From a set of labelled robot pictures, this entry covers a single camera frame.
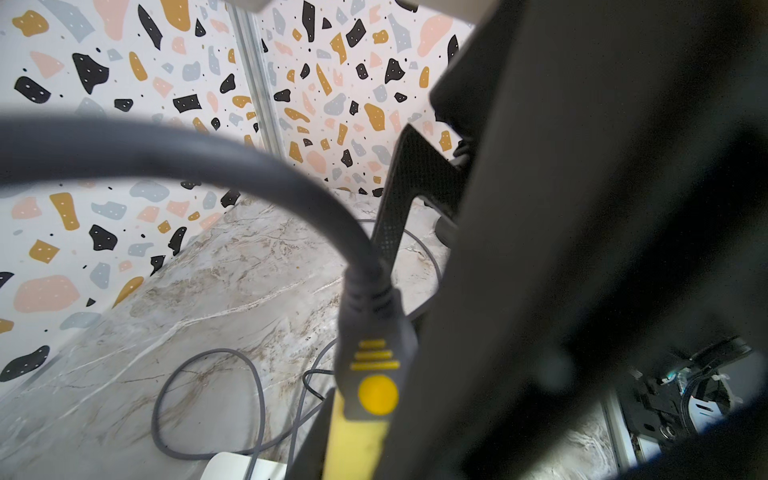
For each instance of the yellow USB charger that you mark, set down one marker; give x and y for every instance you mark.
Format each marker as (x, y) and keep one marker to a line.
(354, 447)

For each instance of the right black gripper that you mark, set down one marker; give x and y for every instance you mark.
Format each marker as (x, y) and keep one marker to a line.
(617, 203)

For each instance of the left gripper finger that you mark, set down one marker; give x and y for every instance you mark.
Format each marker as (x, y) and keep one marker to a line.
(309, 462)

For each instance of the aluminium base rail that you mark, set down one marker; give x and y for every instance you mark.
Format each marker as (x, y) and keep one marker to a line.
(621, 439)

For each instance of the white power strip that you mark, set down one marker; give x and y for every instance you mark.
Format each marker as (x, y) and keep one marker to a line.
(231, 466)

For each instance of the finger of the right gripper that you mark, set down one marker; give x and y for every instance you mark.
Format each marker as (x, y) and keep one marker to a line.
(419, 170)

